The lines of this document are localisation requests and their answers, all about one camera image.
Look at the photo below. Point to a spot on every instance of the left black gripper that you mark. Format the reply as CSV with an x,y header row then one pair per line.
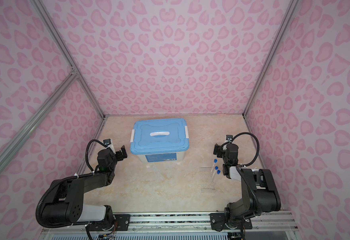
x,y
120,157

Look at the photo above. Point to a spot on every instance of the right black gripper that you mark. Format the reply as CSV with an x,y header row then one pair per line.
x,y
218,148

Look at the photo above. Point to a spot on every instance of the clear test tube rack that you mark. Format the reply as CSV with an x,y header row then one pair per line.
x,y
205,178

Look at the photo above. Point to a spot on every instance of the blue plastic bin lid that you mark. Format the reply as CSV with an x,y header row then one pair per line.
x,y
160,136

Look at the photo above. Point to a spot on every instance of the white plastic storage bin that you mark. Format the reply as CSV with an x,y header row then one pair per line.
x,y
164,157

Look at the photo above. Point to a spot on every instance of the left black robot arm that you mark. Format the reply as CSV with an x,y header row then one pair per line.
x,y
62,205

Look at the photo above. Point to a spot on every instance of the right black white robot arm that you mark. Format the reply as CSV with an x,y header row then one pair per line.
x,y
259,192

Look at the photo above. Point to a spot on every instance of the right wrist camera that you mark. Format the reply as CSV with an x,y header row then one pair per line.
x,y
229,138

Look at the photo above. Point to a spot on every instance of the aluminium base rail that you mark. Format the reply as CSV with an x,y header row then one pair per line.
x,y
183,226

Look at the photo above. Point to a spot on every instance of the diagonal aluminium frame bar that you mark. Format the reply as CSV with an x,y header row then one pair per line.
x,y
13,147

